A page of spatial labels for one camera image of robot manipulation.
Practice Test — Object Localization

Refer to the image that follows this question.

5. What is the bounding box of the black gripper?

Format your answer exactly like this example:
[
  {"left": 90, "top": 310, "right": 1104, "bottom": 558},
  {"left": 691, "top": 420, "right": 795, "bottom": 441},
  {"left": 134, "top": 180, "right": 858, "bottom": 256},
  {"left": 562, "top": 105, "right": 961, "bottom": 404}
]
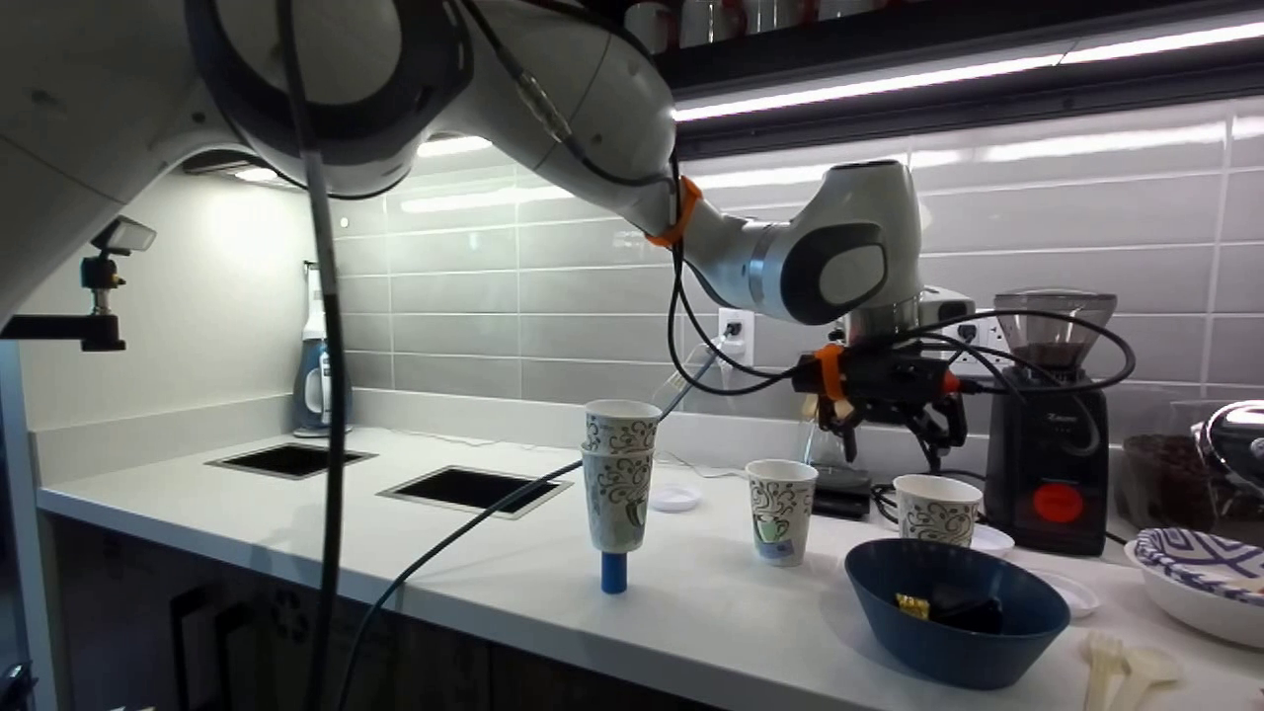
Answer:
[{"left": 821, "top": 343, "right": 975, "bottom": 476}]

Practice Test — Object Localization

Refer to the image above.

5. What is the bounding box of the patterned paper cup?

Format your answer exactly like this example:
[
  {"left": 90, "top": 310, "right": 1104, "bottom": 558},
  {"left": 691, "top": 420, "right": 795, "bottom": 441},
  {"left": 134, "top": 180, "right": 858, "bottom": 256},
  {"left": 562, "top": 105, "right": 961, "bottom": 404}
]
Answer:
[
  {"left": 579, "top": 445, "right": 658, "bottom": 558},
  {"left": 889, "top": 470, "right": 988, "bottom": 551},
  {"left": 579, "top": 395, "right": 662, "bottom": 464},
  {"left": 741, "top": 454, "right": 821, "bottom": 574}
]

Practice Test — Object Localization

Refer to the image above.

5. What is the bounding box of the white plastic cup lid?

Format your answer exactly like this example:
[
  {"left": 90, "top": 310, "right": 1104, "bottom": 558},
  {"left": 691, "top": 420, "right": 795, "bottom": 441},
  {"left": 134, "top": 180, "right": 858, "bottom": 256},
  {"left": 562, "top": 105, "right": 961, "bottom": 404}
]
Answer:
[
  {"left": 646, "top": 476, "right": 708, "bottom": 516},
  {"left": 962, "top": 522, "right": 1019, "bottom": 561}
]

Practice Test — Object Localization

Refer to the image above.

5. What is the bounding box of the black coffee scale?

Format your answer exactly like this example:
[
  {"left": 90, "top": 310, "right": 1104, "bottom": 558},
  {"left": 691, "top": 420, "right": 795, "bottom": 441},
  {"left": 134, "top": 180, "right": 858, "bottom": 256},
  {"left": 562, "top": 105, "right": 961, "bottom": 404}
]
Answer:
[{"left": 808, "top": 464, "right": 882, "bottom": 522}]

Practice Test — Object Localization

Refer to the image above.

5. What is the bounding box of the black coffee grinder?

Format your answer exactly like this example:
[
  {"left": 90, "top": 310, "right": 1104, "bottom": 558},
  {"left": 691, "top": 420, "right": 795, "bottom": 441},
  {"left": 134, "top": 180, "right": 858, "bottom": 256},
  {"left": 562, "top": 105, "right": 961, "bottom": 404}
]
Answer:
[{"left": 984, "top": 289, "right": 1120, "bottom": 561}]

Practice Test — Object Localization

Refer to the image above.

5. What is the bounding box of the black sachet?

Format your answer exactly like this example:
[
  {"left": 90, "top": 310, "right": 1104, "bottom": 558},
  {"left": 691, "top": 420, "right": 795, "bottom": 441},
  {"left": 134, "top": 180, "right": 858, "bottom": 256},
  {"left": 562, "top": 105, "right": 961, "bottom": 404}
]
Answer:
[{"left": 924, "top": 586, "right": 1009, "bottom": 637}]

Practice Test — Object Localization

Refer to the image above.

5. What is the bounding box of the dark blue bowl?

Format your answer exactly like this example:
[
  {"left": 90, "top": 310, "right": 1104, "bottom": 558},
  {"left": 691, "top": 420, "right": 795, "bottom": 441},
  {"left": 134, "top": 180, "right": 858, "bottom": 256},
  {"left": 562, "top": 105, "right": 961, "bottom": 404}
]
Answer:
[{"left": 842, "top": 532, "right": 1074, "bottom": 690}]

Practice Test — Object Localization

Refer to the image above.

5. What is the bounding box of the dark glass container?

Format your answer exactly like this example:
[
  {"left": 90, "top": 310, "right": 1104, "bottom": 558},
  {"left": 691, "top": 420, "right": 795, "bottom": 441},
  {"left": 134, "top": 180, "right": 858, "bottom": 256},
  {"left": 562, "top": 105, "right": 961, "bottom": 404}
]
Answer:
[{"left": 1116, "top": 430, "right": 1215, "bottom": 532}]

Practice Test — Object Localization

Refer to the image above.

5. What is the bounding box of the beige wooden utensil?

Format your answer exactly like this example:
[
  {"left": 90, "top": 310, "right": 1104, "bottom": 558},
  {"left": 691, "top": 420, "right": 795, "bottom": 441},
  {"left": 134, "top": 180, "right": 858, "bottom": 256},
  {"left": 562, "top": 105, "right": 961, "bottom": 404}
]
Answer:
[{"left": 1076, "top": 628, "right": 1190, "bottom": 711}]

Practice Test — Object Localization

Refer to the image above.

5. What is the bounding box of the blue patterned white bowl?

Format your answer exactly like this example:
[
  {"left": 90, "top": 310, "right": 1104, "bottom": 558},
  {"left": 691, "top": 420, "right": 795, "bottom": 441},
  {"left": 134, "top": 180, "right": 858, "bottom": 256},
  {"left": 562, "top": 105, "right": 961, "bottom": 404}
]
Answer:
[{"left": 1120, "top": 526, "right": 1264, "bottom": 654}]

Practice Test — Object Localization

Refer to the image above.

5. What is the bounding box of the shiny metal kettle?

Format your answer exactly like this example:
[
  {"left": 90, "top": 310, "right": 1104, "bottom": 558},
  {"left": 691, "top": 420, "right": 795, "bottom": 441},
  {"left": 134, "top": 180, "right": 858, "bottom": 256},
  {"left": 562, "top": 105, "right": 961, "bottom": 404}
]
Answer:
[{"left": 1190, "top": 395, "right": 1264, "bottom": 499}]

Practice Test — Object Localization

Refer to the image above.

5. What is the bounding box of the under cabinet light strip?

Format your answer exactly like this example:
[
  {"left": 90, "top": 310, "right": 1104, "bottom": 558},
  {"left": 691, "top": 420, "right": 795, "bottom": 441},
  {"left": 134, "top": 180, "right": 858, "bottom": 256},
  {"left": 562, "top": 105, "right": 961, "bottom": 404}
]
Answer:
[{"left": 667, "top": 13, "right": 1264, "bottom": 129}]

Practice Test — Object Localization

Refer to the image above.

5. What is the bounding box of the white mug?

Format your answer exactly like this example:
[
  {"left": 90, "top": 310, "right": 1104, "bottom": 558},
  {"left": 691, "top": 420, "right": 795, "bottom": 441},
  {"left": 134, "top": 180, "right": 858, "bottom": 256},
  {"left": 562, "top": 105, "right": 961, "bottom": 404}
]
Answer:
[
  {"left": 741, "top": 0, "right": 808, "bottom": 38},
  {"left": 680, "top": 0, "right": 741, "bottom": 48}
]

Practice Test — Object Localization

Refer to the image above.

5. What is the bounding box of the blue white dispenser bottle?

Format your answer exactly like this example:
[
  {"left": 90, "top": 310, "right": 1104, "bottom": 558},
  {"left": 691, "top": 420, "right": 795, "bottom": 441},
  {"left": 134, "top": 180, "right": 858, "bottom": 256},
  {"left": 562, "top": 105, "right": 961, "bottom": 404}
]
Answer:
[{"left": 288, "top": 256, "right": 336, "bottom": 441}]

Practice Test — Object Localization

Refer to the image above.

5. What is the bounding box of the dark base cabinet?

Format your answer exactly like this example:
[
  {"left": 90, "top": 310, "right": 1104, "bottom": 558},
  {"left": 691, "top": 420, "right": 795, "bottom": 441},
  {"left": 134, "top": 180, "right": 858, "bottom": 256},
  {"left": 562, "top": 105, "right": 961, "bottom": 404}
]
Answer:
[{"left": 34, "top": 508, "right": 741, "bottom": 711}]

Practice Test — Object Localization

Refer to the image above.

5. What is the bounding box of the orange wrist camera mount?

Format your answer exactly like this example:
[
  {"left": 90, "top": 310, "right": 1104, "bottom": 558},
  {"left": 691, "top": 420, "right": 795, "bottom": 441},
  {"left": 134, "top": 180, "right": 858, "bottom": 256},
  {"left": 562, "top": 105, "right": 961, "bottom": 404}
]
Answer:
[{"left": 795, "top": 341, "right": 858, "bottom": 408}]

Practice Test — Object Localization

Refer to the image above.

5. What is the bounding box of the white wall outlet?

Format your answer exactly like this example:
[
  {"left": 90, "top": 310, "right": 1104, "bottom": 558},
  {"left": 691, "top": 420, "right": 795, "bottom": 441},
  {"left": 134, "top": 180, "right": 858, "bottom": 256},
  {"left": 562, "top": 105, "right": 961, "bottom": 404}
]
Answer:
[
  {"left": 716, "top": 304, "right": 763, "bottom": 374},
  {"left": 936, "top": 293, "right": 1016, "bottom": 383}
]

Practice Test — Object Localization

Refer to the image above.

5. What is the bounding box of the long dark cable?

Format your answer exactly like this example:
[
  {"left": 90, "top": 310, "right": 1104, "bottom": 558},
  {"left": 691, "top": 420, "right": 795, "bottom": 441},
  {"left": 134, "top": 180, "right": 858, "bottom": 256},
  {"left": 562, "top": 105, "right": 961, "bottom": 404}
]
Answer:
[{"left": 333, "top": 346, "right": 725, "bottom": 711}]

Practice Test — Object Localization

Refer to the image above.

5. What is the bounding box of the dark wall shelf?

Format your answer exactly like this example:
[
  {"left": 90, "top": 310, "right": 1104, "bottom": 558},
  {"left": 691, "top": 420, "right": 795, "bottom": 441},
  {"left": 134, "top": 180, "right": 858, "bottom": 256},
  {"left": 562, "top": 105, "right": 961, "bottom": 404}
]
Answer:
[{"left": 646, "top": 0, "right": 1264, "bottom": 167}]

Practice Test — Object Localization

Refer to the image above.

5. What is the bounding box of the thick black hanging cable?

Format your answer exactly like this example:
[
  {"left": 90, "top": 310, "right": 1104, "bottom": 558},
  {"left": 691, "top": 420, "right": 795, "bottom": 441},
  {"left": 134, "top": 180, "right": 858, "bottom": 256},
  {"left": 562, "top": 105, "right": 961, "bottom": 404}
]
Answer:
[{"left": 268, "top": 0, "right": 356, "bottom": 711}]

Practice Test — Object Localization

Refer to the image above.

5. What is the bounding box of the small mounted camera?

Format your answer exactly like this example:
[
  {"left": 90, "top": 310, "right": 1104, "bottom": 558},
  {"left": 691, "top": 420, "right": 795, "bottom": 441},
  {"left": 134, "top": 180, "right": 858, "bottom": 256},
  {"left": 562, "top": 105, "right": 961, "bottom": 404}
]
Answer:
[{"left": 85, "top": 213, "right": 163, "bottom": 259}]

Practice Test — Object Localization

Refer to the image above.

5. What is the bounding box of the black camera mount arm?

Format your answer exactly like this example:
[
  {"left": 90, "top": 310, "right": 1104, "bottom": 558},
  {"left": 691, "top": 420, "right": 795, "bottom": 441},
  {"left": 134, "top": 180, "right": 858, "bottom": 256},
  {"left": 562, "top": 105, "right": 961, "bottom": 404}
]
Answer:
[{"left": 0, "top": 254, "right": 131, "bottom": 355}]

